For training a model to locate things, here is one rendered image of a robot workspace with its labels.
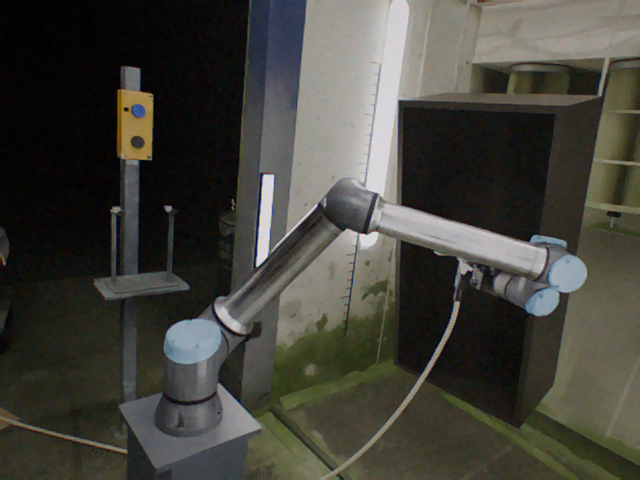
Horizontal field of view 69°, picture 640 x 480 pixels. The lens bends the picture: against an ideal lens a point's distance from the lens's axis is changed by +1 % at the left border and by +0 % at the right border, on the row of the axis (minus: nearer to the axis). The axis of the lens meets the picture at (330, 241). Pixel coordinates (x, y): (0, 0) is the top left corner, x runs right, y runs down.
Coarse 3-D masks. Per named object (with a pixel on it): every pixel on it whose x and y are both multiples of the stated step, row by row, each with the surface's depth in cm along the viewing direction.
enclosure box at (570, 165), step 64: (448, 128) 201; (512, 128) 181; (576, 128) 144; (448, 192) 210; (512, 192) 189; (576, 192) 160; (448, 256) 220; (448, 320) 231; (512, 320) 206; (448, 384) 203; (512, 384) 202
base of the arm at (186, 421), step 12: (168, 396) 127; (216, 396) 133; (156, 408) 131; (168, 408) 127; (180, 408) 126; (192, 408) 126; (204, 408) 128; (216, 408) 132; (156, 420) 129; (168, 420) 126; (180, 420) 126; (192, 420) 126; (204, 420) 128; (216, 420) 131; (168, 432) 126; (180, 432) 125; (192, 432) 126; (204, 432) 128
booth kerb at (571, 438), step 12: (528, 420) 251; (540, 420) 246; (552, 420) 241; (552, 432) 242; (564, 432) 237; (576, 432) 232; (564, 444) 237; (576, 444) 233; (588, 444) 228; (600, 444) 224; (588, 456) 228; (600, 456) 224; (612, 456) 220; (624, 456) 217; (612, 468) 221; (624, 468) 217; (636, 468) 213
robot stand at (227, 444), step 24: (120, 408) 135; (144, 408) 136; (240, 408) 141; (144, 432) 126; (216, 432) 129; (240, 432) 130; (144, 456) 124; (168, 456) 118; (192, 456) 120; (216, 456) 127; (240, 456) 133
